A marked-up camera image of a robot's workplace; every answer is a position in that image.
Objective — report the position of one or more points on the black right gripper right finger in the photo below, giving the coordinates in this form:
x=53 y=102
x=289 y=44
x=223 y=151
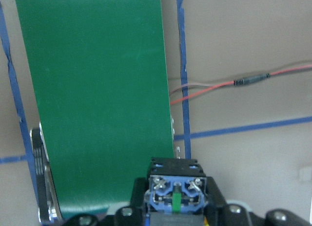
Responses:
x=219 y=213

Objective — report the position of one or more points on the green conveyor belt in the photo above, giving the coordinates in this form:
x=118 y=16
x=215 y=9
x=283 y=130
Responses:
x=98 y=69

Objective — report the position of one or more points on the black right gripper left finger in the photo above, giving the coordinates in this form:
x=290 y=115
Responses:
x=134 y=213

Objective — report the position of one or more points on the yellow push button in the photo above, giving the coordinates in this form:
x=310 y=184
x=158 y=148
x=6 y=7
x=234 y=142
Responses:
x=176 y=194

